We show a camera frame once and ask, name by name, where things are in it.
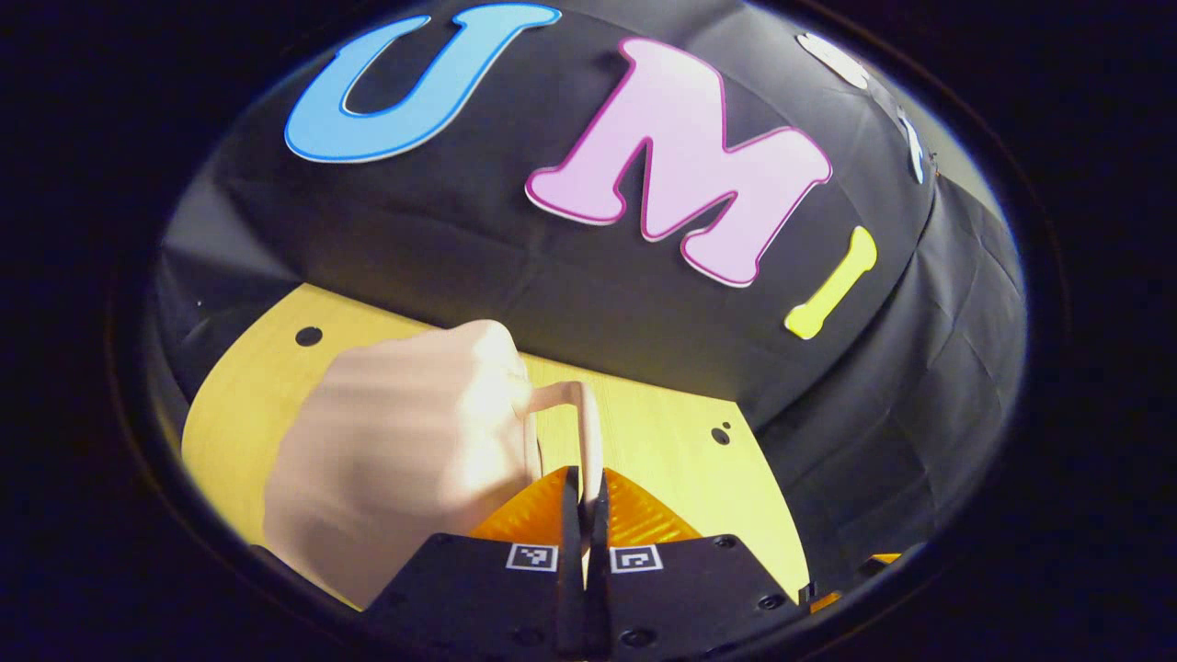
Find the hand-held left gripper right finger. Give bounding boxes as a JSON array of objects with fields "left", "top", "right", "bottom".
[{"left": 588, "top": 469, "right": 810, "bottom": 658}]

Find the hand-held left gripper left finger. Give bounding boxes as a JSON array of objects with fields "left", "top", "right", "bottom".
[{"left": 363, "top": 464, "right": 585, "bottom": 658}]

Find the beige suitcase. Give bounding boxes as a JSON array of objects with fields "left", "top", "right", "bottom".
[{"left": 262, "top": 319, "right": 605, "bottom": 610}]

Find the black backdrop cloth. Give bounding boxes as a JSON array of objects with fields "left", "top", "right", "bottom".
[{"left": 152, "top": 0, "right": 1029, "bottom": 589}]

